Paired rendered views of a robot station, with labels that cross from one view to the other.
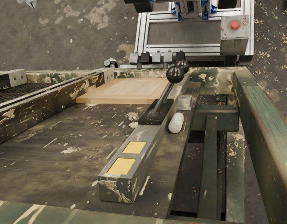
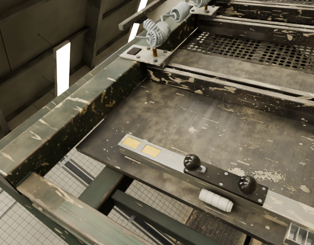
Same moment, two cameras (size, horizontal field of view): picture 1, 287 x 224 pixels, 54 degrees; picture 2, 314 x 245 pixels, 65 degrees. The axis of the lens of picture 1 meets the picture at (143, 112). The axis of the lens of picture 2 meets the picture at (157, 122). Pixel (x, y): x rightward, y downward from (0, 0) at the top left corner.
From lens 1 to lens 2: 0.84 m
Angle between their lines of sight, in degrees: 95
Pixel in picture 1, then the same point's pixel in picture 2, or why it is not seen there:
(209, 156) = (188, 232)
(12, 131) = (228, 98)
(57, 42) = not seen: outside the picture
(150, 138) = (160, 161)
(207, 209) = (125, 198)
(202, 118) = not seen: outside the picture
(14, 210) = (81, 105)
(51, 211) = (76, 111)
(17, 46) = not seen: outside the picture
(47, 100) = (279, 102)
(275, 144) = (103, 219)
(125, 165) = (131, 144)
